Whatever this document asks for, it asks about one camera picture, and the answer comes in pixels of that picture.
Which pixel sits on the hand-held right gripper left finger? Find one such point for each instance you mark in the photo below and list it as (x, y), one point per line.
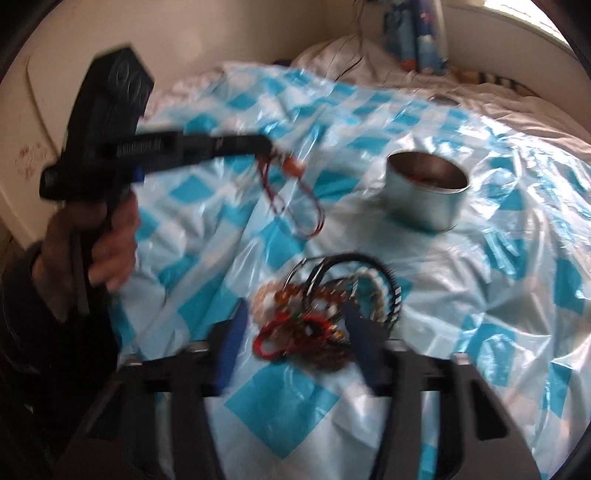
(233, 341)

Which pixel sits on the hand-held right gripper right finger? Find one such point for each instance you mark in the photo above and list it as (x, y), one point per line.
(358, 337)

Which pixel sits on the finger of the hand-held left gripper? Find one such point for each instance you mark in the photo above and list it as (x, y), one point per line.
(221, 145)

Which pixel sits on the round metal tin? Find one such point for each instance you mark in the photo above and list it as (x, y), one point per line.
(415, 207)

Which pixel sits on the person's left forearm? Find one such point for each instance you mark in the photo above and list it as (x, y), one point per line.
(37, 360)

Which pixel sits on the person's left hand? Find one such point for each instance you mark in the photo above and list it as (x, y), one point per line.
(115, 249)

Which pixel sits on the white rounded board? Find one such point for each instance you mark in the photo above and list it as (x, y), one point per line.
(46, 115)

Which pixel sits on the blue white checkered plastic sheet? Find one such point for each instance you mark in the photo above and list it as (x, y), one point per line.
(461, 277)

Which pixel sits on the round metal tin lid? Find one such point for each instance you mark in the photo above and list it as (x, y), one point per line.
(442, 99)

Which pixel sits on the white duvet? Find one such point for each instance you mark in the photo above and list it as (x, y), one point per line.
(531, 120)

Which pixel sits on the striped cloth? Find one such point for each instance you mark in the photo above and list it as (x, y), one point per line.
(498, 81)

